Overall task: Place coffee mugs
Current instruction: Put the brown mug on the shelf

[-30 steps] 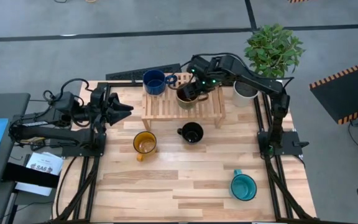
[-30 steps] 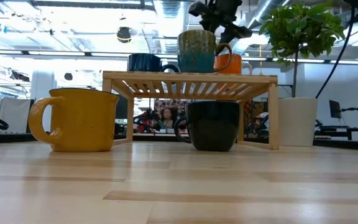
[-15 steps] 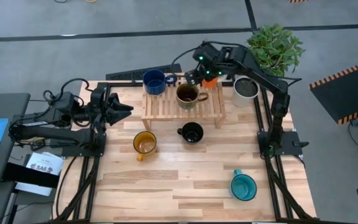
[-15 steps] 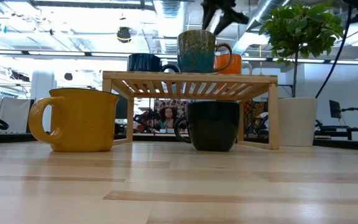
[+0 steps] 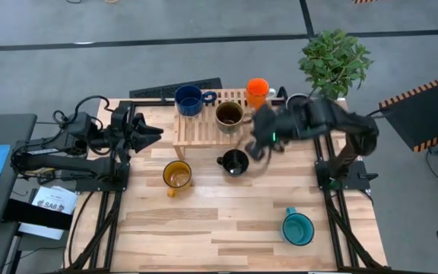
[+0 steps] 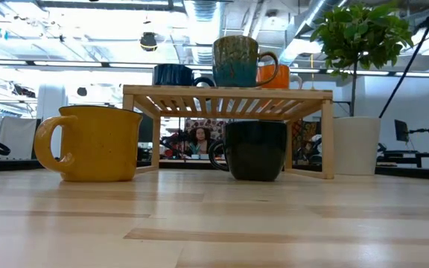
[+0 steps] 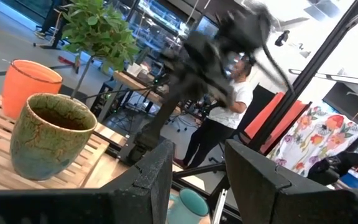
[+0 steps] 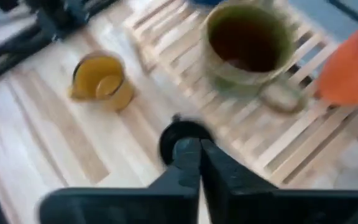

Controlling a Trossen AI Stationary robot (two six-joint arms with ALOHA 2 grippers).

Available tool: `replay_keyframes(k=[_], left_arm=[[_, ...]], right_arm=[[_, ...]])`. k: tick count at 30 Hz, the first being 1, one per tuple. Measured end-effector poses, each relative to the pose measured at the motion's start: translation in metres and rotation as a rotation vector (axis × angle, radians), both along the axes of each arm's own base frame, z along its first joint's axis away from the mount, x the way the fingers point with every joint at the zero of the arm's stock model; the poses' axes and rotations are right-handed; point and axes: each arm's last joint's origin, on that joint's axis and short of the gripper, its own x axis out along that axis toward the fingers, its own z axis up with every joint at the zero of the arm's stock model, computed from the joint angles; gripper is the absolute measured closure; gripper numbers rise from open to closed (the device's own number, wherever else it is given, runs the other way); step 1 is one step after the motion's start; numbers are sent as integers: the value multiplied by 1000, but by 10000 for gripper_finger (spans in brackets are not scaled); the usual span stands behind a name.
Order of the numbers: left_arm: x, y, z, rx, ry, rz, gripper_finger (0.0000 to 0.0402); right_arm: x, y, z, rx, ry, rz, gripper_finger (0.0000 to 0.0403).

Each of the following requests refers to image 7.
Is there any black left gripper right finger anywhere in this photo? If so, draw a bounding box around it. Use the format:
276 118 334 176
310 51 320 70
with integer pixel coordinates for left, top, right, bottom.
224 139 358 224

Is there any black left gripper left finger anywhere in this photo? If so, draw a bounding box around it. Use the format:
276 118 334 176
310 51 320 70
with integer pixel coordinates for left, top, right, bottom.
0 139 175 224

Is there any green brown glazed mug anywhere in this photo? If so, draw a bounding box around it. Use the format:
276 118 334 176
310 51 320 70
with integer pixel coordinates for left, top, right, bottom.
9 93 98 182

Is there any orange ceramic mug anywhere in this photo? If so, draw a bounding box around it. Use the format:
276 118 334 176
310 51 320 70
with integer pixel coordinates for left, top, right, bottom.
1 58 63 121

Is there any teal ceramic mug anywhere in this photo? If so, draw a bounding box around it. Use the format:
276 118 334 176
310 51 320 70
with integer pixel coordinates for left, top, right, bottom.
165 188 211 224

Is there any black equipment beside table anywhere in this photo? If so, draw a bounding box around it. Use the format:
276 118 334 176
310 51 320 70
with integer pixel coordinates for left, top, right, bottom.
306 150 358 187

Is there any floral printed cloth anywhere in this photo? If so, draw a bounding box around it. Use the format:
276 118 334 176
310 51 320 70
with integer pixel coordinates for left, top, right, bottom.
265 105 358 179

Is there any red orange panel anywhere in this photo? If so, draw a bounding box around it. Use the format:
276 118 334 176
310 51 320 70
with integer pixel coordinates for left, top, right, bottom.
243 91 313 154

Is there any person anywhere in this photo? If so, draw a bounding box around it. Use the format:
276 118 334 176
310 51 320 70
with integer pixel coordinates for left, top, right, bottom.
33 0 71 50
174 57 255 169

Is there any wooden background table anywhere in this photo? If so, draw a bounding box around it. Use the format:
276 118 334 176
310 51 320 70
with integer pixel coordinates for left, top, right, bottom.
96 70 183 124

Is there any white box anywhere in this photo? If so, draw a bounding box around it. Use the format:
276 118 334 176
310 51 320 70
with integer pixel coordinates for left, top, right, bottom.
125 62 143 77

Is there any green leafy plant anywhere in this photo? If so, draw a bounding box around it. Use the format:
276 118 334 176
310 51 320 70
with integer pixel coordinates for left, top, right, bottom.
60 0 140 100

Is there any white metal bracket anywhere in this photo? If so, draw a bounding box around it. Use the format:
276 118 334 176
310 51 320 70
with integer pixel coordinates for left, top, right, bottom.
211 187 229 224

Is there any black frame strut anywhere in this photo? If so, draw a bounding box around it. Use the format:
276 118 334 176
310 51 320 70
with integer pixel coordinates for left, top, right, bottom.
172 161 227 180

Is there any black frame post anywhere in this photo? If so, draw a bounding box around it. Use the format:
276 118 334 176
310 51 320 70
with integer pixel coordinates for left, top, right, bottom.
246 0 358 154

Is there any black overhead camera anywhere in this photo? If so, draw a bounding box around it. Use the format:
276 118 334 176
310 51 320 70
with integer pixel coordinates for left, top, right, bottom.
273 29 291 47

